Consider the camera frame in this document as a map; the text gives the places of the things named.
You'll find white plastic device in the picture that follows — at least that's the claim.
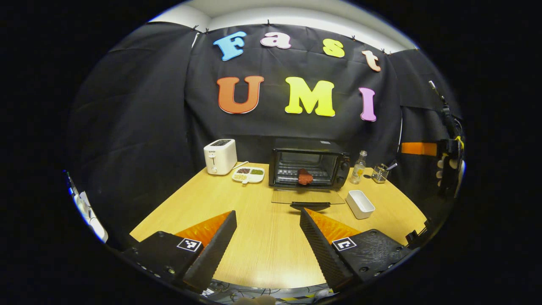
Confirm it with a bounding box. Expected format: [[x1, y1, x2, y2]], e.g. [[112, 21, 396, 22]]
[[68, 169, 109, 243]]

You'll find wire mesh cup holder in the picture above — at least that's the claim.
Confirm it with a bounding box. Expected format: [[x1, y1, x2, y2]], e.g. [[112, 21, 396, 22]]
[[372, 164, 390, 183]]

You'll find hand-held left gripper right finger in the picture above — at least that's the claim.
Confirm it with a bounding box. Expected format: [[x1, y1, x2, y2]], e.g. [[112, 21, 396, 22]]
[[300, 208, 413, 294]]

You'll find row of small black clips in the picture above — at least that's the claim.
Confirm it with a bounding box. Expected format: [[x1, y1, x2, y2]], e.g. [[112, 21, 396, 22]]
[[193, 19, 420, 55]]

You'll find white divided plate with beans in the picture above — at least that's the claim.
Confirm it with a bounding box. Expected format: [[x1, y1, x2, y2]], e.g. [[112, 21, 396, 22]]
[[232, 166, 265, 184]]

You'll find white toaster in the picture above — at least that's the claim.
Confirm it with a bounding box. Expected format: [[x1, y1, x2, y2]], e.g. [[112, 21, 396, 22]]
[[204, 139, 238, 175]]

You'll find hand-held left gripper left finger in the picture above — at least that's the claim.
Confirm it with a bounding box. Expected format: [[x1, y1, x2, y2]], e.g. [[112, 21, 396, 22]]
[[123, 210, 238, 294]]

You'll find white rectangular dish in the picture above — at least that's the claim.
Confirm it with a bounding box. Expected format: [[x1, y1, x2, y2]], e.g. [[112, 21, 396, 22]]
[[346, 190, 376, 219]]

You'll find clear glass bottle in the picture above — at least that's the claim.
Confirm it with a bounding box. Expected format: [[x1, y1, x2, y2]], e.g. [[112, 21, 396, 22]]
[[351, 150, 368, 184]]

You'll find black electric oven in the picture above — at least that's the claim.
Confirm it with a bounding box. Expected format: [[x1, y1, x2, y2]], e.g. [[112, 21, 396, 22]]
[[269, 138, 351, 211]]

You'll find black table clamp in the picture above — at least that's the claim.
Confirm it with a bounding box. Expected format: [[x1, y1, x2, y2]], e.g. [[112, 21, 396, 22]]
[[406, 218, 432, 248]]

